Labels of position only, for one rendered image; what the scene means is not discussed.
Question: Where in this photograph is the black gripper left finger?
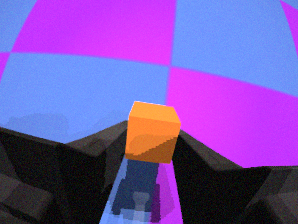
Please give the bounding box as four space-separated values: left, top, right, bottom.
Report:
0 120 129 224

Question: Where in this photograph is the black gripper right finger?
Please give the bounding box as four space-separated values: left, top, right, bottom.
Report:
172 129 298 224

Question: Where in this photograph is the orange block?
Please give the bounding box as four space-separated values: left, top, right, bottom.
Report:
125 101 181 164

